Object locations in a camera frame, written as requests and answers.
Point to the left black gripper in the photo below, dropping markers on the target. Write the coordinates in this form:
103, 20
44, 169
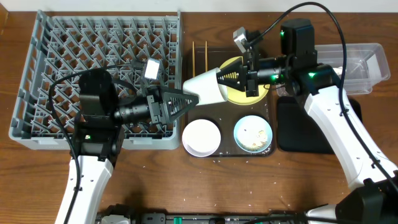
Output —
157, 109

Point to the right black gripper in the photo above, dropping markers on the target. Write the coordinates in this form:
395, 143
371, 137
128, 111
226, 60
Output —
237, 68

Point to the white paper cup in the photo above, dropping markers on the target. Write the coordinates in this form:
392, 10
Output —
206, 87

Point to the light blue bowl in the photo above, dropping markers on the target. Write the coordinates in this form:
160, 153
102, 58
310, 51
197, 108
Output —
253, 122

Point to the rice and food scraps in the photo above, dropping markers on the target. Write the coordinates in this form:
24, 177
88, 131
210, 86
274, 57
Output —
253, 139

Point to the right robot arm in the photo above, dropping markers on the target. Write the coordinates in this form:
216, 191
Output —
318, 89

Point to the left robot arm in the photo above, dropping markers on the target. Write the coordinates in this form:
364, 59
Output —
99, 134

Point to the black rectangular waste tray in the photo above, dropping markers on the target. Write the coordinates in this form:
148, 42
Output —
296, 131

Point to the yellow round plate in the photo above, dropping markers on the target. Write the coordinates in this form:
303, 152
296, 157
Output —
239, 98

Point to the dark brown serving tray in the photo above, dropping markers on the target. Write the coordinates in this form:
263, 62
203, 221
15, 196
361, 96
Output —
225, 115

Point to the pink white bowl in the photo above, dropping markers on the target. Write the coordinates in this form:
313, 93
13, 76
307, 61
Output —
201, 138

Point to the left wooden chopstick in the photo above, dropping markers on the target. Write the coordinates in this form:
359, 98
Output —
193, 59

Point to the grey plastic dish rack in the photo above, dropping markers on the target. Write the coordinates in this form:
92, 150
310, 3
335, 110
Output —
62, 46

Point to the clear plastic bin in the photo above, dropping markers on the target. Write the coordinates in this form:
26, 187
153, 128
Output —
366, 65

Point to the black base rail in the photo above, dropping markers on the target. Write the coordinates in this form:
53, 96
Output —
124, 214

